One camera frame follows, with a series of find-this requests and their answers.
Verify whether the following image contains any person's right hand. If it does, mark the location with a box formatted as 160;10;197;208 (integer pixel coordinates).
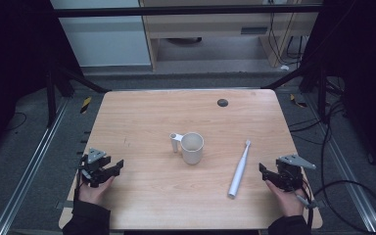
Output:
264;179;307;218

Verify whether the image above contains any light wooden desk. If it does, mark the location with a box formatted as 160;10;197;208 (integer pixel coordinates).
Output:
138;0;323;71

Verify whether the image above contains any person's left hand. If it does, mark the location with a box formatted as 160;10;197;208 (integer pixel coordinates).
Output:
77;175;116;208

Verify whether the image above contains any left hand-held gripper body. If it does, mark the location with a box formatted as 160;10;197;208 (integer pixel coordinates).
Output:
79;147;113;189

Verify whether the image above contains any white cup with handle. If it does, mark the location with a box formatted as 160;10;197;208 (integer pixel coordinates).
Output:
168;131;206;165

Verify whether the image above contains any black diagonal frame brace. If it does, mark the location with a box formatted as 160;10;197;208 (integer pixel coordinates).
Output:
261;62;314;91
56;64;112;95

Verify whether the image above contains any black curtain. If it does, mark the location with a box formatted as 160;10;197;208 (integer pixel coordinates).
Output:
302;0;376;180
0;0;83;161

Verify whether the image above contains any grey tape piece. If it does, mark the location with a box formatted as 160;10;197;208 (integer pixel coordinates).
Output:
55;200;75;211

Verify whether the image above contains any bundle of black desk cables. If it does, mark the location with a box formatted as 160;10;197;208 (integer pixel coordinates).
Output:
267;0;307;67

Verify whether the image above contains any long black floor cable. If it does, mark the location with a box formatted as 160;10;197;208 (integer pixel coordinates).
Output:
287;97;376;235

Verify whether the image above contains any white cabinet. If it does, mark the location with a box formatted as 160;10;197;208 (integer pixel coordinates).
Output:
49;0;152;69

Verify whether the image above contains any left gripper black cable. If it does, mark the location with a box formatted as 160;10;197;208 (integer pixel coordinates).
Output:
73;156;89;201

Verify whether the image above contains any white electric toothbrush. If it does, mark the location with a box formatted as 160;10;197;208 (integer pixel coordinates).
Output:
226;139;253;200

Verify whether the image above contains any black horizontal frame bar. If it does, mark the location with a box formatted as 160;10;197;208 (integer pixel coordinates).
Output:
52;4;325;19

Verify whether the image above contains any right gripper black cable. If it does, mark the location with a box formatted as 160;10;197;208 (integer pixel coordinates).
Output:
294;177;321;230

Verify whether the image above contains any yellow and black tape strip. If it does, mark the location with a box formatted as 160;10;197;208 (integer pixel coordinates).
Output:
79;96;93;115
289;93;308;109

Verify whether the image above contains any black upright frame post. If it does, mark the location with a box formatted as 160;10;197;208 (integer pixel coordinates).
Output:
317;69;328;121
46;69;59;128

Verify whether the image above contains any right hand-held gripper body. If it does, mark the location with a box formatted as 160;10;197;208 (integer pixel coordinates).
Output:
275;154;317;193

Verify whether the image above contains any thin black floor cable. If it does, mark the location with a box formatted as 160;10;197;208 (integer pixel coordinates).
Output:
3;112;27;133

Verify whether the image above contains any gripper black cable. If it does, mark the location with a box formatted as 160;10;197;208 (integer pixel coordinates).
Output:
73;156;89;201
294;177;321;230

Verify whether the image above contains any aluminium floor rail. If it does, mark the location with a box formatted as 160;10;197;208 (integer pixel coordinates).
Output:
0;97;71;235
305;93;376;233

